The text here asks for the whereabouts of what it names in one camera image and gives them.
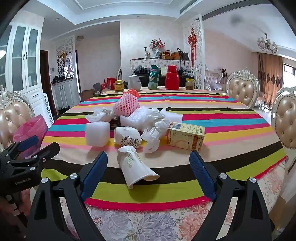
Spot red thermos jug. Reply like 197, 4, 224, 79
165, 65, 183, 90

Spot person's left hand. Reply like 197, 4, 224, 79
0, 188, 32, 217

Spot black handbag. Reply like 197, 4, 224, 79
177, 48, 189, 60

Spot floral quilted tablecloth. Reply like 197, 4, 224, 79
59, 160, 296, 241

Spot white carved sofa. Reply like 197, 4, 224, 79
203, 67, 228, 91

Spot printed white paper cup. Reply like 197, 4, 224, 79
113, 126, 142, 149

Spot brown patterned curtain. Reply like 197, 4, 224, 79
257, 52, 284, 108

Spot crushed white paper cup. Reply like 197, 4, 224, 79
117, 146, 160, 189

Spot lace fringed cloth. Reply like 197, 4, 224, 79
130, 59, 193, 73

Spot tufted beige carved chair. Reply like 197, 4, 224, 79
270, 86, 296, 174
0, 86, 35, 151
225, 68, 260, 108

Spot dark wooden door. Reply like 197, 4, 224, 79
40, 50, 57, 112

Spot yellow drink carton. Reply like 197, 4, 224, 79
167, 122, 205, 153

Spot green painted vase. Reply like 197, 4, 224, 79
148, 65, 160, 90

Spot smooth white foam block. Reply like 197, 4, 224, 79
85, 122, 110, 147

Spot striped tablecloth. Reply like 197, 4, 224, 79
40, 86, 288, 212

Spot white plastic bag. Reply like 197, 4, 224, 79
140, 107, 183, 154

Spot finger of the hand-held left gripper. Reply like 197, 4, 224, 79
13, 142, 61, 168
0, 136, 39, 163

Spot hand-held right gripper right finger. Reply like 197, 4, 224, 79
189, 150, 275, 241

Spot tall white glass-door cabinet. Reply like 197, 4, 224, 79
0, 16, 56, 123

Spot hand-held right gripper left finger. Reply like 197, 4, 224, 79
25, 151, 109, 241

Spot cardboard box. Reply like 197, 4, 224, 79
80, 89, 95, 101

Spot chandelier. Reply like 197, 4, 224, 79
257, 33, 278, 54

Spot black piano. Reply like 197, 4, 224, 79
135, 68, 197, 87

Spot pink foam fruit net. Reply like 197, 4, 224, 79
113, 93, 141, 116

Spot window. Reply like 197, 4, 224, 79
283, 57, 296, 88

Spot white ceramic teapot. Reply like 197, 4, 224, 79
128, 73, 142, 91

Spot red gift bags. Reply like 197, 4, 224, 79
106, 77, 117, 90

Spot pink flower bouquet vase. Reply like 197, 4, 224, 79
150, 39, 166, 58

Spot red knot hanging ornament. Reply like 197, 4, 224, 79
188, 28, 198, 61

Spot low white cabinet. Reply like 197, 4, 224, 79
51, 77, 81, 108

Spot white openwork panel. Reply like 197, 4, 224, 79
43, 93, 55, 123

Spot coarse white foam block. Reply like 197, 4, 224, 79
119, 113, 151, 128

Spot white lattice screen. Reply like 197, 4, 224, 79
183, 14, 206, 91
55, 35, 77, 80

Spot crumpled white tissue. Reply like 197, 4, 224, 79
85, 107, 115, 123

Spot waste bin with pink bag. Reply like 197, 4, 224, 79
13, 115, 49, 158

